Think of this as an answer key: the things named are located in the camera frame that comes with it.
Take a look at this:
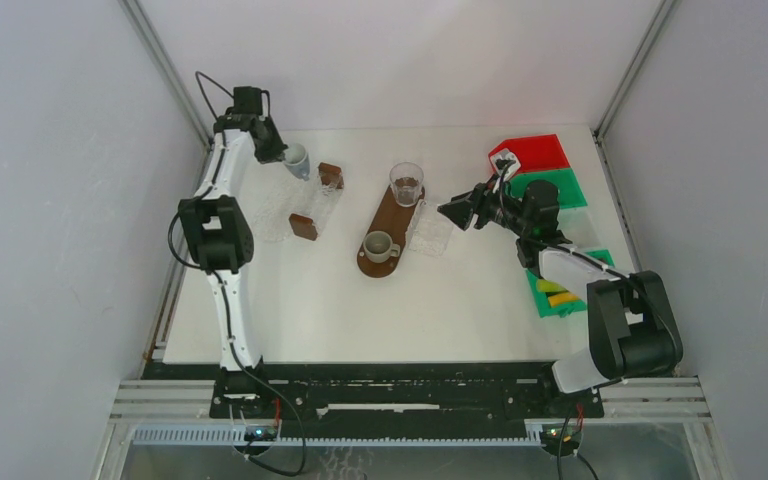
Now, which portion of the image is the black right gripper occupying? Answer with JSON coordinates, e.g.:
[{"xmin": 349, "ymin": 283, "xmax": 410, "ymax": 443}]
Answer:
[{"xmin": 439, "ymin": 171, "xmax": 533, "ymax": 237}]

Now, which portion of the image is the clear textured acrylic holder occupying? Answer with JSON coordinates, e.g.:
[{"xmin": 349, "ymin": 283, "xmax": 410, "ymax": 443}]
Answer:
[{"xmin": 406, "ymin": 200, "xmax": 453, "ymax": 258}]

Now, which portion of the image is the clear glass tumbler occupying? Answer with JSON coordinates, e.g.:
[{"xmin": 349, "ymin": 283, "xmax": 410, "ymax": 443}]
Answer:
[{"xmin": 389, "ymin": 162, "xmax": 424, "ymax": 207}]

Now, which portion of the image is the grey ceramic cup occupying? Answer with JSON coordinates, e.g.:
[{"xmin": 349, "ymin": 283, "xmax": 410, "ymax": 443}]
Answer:
[{"xmin": 362, "ymin": 230, "xmax": 401, "ymax": 264}]

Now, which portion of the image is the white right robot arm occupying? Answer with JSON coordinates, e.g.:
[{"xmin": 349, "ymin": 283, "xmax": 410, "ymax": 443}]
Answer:
[{"xmin": 437, "ymin": 175, "xmax": 684, "ymax": 416}]

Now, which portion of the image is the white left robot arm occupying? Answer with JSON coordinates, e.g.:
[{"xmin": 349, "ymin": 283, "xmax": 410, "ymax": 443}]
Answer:
[{"xmin": 172, "ymin": 86, "xmax": 286, "ymax": 417}]

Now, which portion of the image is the clear textured oval tray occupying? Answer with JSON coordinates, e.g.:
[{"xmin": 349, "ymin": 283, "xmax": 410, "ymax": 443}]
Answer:
[{"xmin": 252, "ymin": 173, "xmax": 307, "ymax": 243}]

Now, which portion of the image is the green toothpaste tube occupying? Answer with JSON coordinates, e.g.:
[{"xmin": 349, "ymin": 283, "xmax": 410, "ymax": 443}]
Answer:
[{"xmin": 535, "ymin": 279, "xmax": 567, "ymax": 295}]

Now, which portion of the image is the green bin with toothpaste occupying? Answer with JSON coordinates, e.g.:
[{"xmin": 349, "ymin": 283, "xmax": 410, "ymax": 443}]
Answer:
[{"xmin": 526, "ymin": 249, "xmax": 617, "ymax": 318}]

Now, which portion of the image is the yellow toothpaste tube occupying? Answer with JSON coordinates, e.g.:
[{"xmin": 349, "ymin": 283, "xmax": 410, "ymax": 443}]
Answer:
[{"xmin": 547, "ymin": 292, "xmax": 579, "ymax": 308}]

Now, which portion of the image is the red storage bin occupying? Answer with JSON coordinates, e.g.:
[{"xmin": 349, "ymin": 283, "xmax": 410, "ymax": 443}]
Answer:
[{"xmin": 488, "ymin": 134, "xmax": 570, "ymax": 176}]

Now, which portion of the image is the green bin with toothbrushes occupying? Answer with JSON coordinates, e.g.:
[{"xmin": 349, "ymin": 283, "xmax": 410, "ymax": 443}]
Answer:
[{"xmin": 508, "ymin": 168, "xmax": 588, "ymax": 210}]

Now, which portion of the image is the white storage bin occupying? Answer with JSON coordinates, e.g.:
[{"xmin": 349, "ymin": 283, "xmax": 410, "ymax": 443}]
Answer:
[{"xmin": 558, "ymin": 207, "xmax": 603, "ymax": 251}]

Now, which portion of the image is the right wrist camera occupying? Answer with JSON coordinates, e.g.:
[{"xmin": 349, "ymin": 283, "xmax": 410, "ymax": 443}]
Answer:
[{"xmin": 491, "ymin": 148, "xmax": 521, "ymax": 176}]

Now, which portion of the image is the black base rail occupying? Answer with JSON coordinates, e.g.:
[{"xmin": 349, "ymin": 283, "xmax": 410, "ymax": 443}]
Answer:
[{"xmin": 211, "ymin": 360, "xmax": 607, "ymax": 442}]

